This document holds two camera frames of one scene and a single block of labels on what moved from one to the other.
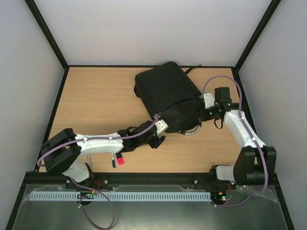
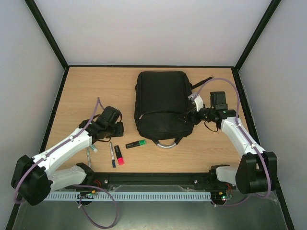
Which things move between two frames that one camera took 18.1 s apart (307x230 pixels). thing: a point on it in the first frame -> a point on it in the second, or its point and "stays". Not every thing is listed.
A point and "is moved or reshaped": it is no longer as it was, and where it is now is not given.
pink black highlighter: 120,158 stays
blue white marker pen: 113,162 stays
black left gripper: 157,142 -> 120,132
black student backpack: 167,90 is moved or reshaped
